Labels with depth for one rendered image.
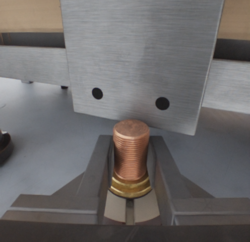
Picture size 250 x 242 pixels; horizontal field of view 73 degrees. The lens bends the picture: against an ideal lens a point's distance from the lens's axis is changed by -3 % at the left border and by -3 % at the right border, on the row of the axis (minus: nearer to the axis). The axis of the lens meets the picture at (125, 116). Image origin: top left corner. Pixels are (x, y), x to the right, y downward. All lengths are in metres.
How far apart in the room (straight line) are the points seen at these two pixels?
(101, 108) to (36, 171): 0.17
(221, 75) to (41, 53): 0.22
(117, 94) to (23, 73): 0.18
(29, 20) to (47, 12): 0.04
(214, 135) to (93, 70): 0.30
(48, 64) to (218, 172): 0.30
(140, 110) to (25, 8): 0.25
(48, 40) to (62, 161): 0.20
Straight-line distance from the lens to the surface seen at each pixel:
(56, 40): 0.31
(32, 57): 0.28
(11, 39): 0.38
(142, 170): 0.16
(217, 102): 0.20
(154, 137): 0.15
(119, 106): 0.16
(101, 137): 0.15
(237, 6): 0.23
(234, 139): 0.41
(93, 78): 0.16
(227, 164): 0.34
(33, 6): 0.33
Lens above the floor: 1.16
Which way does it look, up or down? 28 degrees up
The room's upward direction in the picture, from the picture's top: 179 degrees counter-clockwise
